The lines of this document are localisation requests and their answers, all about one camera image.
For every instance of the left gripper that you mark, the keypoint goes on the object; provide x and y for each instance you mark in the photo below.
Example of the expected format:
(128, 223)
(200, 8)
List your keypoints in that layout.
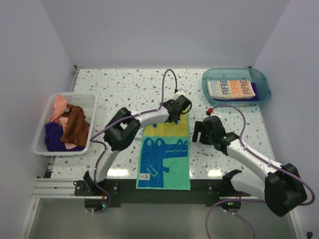
(170, 101)

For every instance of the teal translucent plastic bin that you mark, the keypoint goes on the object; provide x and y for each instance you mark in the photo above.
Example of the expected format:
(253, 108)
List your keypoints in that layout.
(253, 75)

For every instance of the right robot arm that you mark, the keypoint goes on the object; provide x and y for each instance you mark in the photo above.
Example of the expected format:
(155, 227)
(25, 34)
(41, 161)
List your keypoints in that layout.
(278, 185)

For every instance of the purple towel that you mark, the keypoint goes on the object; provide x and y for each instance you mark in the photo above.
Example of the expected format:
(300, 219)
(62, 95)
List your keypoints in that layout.
(255, 98)
(53, 133)

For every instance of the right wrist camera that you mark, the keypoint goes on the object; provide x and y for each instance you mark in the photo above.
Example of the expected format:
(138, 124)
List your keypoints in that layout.
(211, 112)

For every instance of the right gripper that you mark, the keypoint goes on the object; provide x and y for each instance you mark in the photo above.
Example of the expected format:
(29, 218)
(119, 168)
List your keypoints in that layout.
(200, 127)

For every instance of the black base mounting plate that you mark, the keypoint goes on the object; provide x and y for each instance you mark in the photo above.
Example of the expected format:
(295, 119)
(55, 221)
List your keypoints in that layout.
(124, 191)

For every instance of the pink towel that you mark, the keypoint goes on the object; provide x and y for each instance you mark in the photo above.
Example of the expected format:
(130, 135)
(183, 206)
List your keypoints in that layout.
(60, 104)

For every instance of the colourful printed towel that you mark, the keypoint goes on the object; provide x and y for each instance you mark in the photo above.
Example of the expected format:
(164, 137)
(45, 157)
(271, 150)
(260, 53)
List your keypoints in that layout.
(230, 89)

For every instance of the white plastic laundry basket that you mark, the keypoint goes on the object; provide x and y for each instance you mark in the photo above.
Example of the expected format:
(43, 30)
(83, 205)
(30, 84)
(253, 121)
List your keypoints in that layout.
(88, 102)

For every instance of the brown towel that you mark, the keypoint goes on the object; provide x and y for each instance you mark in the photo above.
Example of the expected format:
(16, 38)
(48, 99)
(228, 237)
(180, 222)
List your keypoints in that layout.
(74, 126)

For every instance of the yellow green patterned towel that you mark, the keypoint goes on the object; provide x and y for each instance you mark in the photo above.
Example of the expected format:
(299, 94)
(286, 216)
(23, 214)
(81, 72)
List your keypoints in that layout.
(164, 156)

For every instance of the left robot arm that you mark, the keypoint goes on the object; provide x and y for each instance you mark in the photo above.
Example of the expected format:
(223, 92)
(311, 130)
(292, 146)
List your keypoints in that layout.
(120, 132)

